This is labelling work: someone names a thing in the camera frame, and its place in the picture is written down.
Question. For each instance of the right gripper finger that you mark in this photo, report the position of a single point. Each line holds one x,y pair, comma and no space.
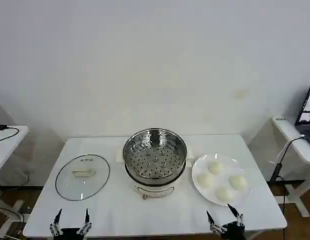
239,220
214,227

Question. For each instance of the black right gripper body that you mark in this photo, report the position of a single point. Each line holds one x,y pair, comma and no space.
235,232

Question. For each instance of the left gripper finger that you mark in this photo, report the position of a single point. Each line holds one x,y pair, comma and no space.
55,226
86,223

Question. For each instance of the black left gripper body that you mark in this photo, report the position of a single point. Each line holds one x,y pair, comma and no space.
70,234

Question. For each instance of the white steamed bun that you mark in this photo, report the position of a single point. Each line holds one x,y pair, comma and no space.
216,167
205,180
238,182
225,193

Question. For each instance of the round glass lid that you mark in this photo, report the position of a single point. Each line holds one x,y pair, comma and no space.
82,173

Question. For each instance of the round white plate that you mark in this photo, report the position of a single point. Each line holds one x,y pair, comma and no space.
202,165

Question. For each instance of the white electric cooker pot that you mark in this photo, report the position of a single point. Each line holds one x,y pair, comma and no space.
154,188

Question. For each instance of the white desk with adapter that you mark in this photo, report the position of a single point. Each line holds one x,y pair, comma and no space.
9,152

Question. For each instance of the perforated steel steamer basket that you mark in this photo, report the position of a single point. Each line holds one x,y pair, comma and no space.
154,150

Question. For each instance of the white desk with laptop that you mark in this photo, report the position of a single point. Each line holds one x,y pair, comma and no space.
285,130

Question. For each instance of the small desk label sticker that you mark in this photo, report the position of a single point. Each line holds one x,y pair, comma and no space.
281,119

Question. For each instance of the black power adapter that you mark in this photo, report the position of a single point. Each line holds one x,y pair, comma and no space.
0,127

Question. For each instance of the dark open laptop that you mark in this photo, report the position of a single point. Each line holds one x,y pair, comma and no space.
308,110

